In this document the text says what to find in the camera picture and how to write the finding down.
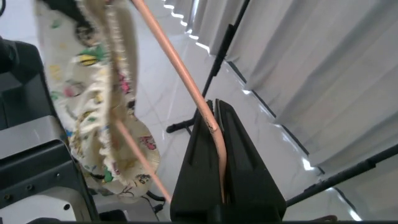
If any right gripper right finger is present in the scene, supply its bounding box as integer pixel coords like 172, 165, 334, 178
215, 98, 287, 222

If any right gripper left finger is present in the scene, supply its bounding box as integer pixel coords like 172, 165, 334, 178
170, 100, 223, 222

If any pink clothes hanger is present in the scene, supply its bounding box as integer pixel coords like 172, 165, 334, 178
113, 0, 228, 205

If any cream printed garment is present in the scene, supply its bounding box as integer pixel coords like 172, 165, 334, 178
34, 0, 161, 203

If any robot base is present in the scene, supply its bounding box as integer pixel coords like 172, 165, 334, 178
0, 35, 128, 224

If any black clothes rack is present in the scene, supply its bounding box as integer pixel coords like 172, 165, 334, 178
166, 0, 398, 208

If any white curtain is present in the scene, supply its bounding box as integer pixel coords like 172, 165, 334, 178
167, 0, 398, 222

